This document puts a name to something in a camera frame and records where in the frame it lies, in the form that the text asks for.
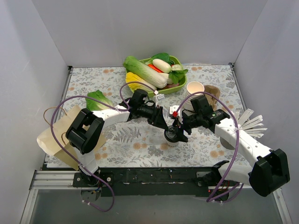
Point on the small green lettuce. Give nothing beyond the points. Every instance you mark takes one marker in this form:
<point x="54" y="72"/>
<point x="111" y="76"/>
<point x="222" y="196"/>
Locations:
<point x="101" y="102"/>

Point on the brown paper takeout bag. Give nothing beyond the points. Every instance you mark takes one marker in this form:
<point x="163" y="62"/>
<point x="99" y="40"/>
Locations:
<point x="53" y="142"/>

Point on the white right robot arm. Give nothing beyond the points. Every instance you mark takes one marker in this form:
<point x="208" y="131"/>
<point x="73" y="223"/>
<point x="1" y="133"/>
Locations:
<point x="269" y="168"/>

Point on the green plastic tray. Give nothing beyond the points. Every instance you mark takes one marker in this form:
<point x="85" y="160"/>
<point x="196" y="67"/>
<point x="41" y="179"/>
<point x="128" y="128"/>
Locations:
<point x="169" y="88"/>

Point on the black base bar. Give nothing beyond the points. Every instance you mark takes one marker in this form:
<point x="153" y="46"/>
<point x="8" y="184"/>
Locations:
<point x="180" y="181"/>

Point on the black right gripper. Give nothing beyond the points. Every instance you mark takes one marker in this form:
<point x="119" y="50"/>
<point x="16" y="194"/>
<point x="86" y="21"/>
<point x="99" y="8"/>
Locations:
<point x="185" y="122"/>

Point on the green napa cabbage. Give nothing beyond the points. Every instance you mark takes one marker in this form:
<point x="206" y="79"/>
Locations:
<point x="145" y="72"/>

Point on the orange carrot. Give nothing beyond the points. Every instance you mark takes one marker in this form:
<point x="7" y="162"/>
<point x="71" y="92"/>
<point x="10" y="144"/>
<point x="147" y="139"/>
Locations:
<point x="155" y="68"/>

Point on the brown pulp cup carrier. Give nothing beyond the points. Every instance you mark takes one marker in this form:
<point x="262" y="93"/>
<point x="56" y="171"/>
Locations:
<point x="215" y="92"/>

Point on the white paper coffee cup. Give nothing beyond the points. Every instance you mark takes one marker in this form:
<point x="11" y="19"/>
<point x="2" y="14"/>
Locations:
<point x="172" y="144"/>

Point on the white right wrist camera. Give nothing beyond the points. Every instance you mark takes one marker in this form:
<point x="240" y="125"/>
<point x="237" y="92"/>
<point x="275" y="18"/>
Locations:
<point x="175" y="112"/>

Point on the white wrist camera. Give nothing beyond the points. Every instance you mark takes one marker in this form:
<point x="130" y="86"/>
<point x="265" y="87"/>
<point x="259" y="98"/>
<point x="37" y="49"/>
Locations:
<point x="175" y="112"/>
<point x="158" y="97"/>

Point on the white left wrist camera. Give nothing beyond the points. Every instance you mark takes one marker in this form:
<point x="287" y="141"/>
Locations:
<point x="158" y="97"/>

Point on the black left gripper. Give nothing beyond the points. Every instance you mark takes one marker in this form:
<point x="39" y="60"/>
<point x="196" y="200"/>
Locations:
<point x="158" y="114"/>

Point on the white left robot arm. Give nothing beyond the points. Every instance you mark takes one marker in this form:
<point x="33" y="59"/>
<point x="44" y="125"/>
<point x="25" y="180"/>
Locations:
<point x="84" y="132"/>

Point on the aluminium frame rail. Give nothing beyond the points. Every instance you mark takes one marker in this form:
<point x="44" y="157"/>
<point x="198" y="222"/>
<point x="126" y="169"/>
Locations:
<point x="48" y="180"/>

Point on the green bok choy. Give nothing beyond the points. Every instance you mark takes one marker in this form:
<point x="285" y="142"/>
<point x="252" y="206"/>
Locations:
<point x="177" y="70"/>

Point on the black plastic cup lid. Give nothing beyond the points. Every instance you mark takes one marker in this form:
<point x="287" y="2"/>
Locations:
<point x="170" y="134"/>

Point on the stack of white paper cups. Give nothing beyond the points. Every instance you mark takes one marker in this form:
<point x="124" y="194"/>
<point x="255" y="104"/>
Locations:
<point x="191" y="88"/>

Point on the floral table mat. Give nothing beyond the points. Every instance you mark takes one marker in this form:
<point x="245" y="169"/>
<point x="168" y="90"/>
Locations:
<point x="138" y="144"/>

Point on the grey cylindrical holder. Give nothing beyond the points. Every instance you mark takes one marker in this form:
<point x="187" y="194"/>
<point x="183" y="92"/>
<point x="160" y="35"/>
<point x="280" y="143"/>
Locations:
<point x="226" y="144"/>

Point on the white radish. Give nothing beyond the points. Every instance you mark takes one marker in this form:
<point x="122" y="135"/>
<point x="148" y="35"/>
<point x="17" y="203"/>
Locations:
<point x="162" y="65"/>

